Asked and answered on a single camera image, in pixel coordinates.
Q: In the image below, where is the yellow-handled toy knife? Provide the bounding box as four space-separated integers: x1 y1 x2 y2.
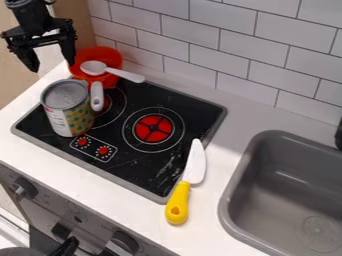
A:
164 138 209 226

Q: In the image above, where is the orange pot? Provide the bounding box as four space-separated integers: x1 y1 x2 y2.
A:
68 45 125 113

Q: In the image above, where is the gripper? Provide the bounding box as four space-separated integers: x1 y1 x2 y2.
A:
0 17 79 74

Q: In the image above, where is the toy sink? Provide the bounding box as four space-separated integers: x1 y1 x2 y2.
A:
216 129 342 256

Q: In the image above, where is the toy stove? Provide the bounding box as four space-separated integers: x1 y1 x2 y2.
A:
9 77 229 205

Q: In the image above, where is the dotted can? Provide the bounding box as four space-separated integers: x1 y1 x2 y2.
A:
38 78 97 138

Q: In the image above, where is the white spoon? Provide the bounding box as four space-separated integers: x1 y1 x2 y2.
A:
78 60 147 84

